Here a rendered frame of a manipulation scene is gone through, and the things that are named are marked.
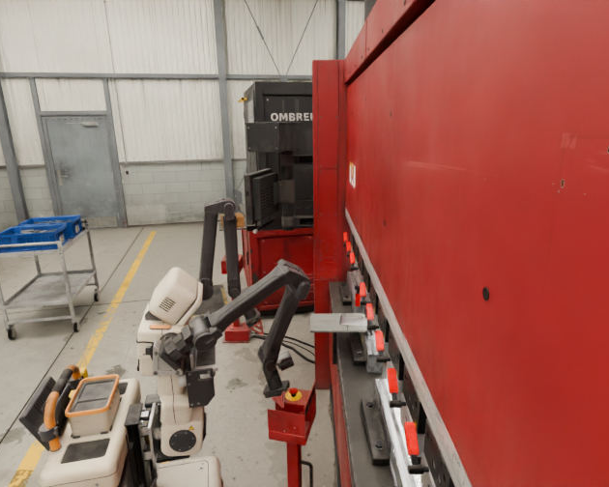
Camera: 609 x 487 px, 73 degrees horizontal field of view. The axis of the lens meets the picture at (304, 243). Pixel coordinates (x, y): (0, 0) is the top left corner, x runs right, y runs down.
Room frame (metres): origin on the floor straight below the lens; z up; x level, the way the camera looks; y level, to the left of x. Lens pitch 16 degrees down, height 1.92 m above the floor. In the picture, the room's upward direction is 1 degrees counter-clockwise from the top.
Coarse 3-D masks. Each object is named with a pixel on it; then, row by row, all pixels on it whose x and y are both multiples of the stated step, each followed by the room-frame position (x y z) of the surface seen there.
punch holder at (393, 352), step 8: (392, 336) 1.05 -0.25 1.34; (392, 344) 1.04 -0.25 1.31; (392, 352) 1.04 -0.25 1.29; (400, 352) 0.96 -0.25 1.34; (392, 360) 1.03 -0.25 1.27; (400, 360) 0.96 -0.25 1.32; (400, 368) 0.96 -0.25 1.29; (400, 376) 0.96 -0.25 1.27; (400, 384) 0.96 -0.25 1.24; (400, 392) 0.96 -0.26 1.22
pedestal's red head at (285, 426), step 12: (312, 396) 1.52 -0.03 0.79; (276, 408) 1.51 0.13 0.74; (288, 408) 1.49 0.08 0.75; (300, 408) 1.48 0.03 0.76; (312, 408) 1.51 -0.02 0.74; (276, 420) 1.41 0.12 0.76; (288, 420) 1.40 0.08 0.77; (300, 420) 1.38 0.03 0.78; (312, 420) 1.50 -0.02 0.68; (276, 432) 1.41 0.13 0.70; (288, 432) 1.40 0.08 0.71; (300, 432) 1.38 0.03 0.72
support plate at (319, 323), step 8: (312, 320) 1.83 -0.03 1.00; (320, 320) 1.83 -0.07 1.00; (328, 320) 1.82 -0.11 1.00; (336, 320) 1.82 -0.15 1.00; (312, 328) 1.75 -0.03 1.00; (320, 328) 1.75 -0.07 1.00; (328, 328) 1.74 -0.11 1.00; (336, 328) 1.74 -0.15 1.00; (344, 328) 1.74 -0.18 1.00; (352, 328) 1.74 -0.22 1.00; (360, 328) 1.74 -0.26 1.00
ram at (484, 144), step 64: (448, 0) 0.77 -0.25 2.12; (512, 0) 0.53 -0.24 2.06; (576, 0) 0.40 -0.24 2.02; (384, 64) 1.37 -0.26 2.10; (448, 64) 0.74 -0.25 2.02; (512, 64) 0.51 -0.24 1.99; (576, 64) 0.39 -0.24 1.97; (384, 128) 1.33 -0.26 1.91; (448, 128) 0.72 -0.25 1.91; (512, 128) 0.49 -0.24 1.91; (576, 128) 0.37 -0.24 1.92; (384, 192) 1.28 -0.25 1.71; (448, 192) 0.69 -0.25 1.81; (512, 192) 0.47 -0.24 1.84; (576, 192) 0.36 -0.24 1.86; (384, 256) 1.24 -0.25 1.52; (448, 256) 0.67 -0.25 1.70; (512, 256) 0.45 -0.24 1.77; (576, 256) 0.34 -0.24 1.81; (448, 320) 0.64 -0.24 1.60; (512, 320) 0.43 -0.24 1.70; (576, 320) 0.33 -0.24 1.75; (448, 384) 0.61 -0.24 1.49; (512, 384) 0.41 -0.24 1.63; (576, 384) 0.31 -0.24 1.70; (512, 448) 0.39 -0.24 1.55; (576, 448) 0.30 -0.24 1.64
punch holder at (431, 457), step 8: (432, 432) 0.67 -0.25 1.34; (424, 440) 0.70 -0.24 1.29; (432, 440) 0.66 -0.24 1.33; (424, 448) 0.70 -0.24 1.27; (432, 448) 0.65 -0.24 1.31; (424, 456) 0.70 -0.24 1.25; (432, 456) 0.65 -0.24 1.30; (440, 456) 0.61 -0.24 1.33; (424, 464) 0.68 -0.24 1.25; (432, 464) 0.65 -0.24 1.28; (440, 464) 0.61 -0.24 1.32; (432, 472) 0.64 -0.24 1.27; (440, 472) 0.60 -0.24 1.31; (448, 472) 0.57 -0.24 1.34; (424, 480) 0.67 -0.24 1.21; (432, 480) 0.64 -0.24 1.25; (440, 480) 0.60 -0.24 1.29; (448, 480) 0.56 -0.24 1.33
